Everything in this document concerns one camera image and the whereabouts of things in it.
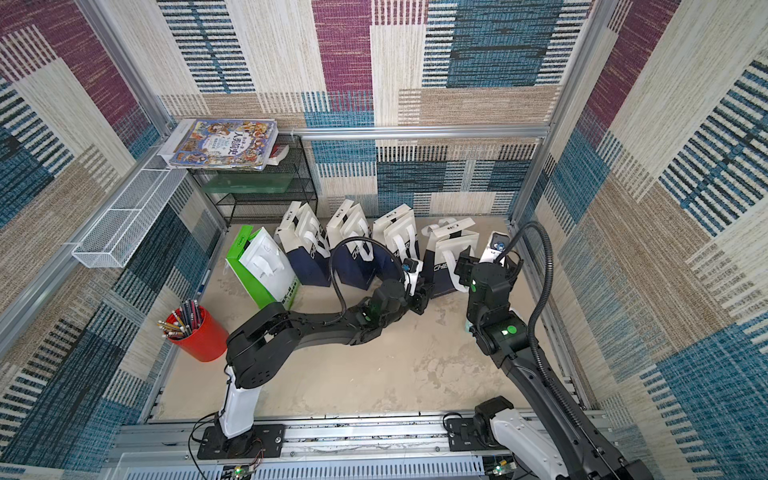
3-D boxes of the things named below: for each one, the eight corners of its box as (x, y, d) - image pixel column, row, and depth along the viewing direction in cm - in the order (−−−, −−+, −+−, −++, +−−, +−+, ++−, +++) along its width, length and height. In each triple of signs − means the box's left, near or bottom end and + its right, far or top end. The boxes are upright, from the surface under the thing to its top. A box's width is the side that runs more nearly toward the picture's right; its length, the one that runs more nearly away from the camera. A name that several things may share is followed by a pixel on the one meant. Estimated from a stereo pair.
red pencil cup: (198, 369, 88) (162, 344, 74) (197, 340, 93) (163, 312, 79) (230, 356, 90) (200, 330, 76) (227, 329, 95) (199, 300, 82)
